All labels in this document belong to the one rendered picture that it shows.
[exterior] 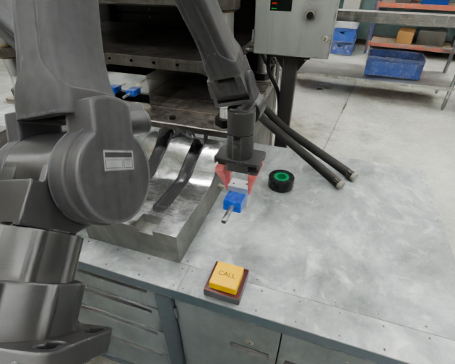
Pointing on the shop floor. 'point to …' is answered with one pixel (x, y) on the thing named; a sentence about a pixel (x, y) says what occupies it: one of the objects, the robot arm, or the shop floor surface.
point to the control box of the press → (292, 42)
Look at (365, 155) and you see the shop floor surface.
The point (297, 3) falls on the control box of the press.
